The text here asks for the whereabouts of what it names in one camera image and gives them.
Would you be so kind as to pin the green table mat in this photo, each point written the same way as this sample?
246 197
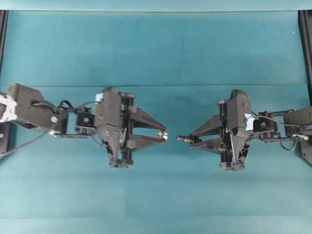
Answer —
178 65

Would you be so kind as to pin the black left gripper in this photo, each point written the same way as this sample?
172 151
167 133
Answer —
114 113

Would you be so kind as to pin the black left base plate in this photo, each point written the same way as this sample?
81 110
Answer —
5 129

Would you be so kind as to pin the black metal shaft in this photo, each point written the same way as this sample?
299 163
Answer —
188 139

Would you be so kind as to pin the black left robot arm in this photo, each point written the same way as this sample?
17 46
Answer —
26 107

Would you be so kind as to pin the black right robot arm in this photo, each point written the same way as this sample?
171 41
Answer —
286 127

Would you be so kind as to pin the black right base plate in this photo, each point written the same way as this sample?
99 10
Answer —
304 150

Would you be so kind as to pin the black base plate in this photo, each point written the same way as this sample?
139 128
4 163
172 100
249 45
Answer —
304 150
5 129

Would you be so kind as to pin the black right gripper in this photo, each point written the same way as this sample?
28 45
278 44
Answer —
235 114

